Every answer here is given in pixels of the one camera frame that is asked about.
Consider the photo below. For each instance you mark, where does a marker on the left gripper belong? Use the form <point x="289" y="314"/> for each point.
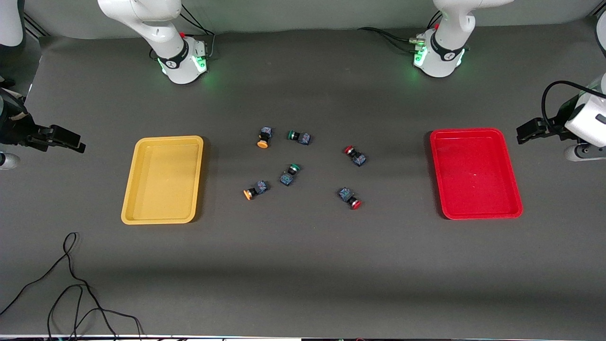
<point x="556" y="124"/>

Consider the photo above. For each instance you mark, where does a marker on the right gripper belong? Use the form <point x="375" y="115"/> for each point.
<point x="19" y="132"/>

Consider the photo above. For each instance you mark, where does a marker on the red push button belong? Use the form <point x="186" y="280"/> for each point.
<point x="345" y="193"/>
<point x="359" y="158"/>

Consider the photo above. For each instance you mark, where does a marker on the yellow push button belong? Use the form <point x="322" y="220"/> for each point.
<point x="259" y="187"/>
<point x="265" y="135"/>

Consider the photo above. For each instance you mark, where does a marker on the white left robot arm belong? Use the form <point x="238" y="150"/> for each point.
<point x="442" y="52"/>

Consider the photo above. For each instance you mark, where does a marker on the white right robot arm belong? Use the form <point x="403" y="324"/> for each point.
<point x="165" y="42"/>

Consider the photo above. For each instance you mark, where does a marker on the red plastic tray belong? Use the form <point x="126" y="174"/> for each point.
<point x="476" y="175"/>

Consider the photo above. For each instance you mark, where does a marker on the black stand foot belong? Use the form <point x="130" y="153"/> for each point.
<point x="5" y="81"/>

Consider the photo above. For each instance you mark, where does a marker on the yellow plastic tray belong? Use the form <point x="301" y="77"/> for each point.
<point x="163" y="180"/>

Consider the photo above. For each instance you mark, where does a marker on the green push button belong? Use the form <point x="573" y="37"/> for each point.
<point x="286" y="179"/>
<point x="303" y="138"/>

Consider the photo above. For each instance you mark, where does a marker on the dark frame rail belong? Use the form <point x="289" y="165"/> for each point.
<point x="35" y="29"/>

